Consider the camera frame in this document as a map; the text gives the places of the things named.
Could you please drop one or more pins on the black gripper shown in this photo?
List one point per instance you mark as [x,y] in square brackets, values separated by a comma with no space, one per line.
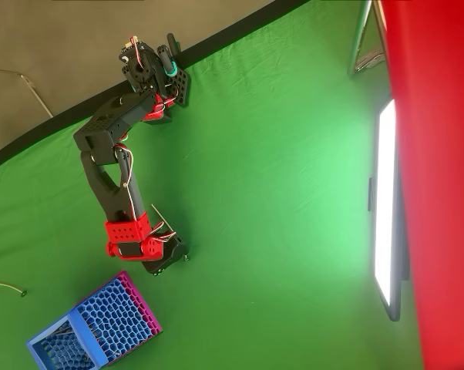
[169,254]

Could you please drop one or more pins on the thin beige stick with nut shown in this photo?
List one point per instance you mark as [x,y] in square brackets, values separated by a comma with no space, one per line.
[159,213]

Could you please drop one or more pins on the black perforated arm base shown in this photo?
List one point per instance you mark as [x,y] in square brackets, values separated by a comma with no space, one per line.
[182,83]

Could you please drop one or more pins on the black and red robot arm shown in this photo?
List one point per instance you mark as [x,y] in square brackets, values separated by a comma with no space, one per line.
[108,189]

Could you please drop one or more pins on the blue mesh basket magenta base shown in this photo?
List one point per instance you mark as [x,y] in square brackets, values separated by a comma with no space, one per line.
[116,316]

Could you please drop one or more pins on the green cloth with black edge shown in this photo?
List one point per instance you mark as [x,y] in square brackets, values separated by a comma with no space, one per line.
[255,192]

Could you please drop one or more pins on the chrome tube stand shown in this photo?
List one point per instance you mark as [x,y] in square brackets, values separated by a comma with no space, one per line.
[358,42]

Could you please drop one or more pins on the red blurred panel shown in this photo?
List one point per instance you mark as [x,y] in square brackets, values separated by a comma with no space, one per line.
[448,154]

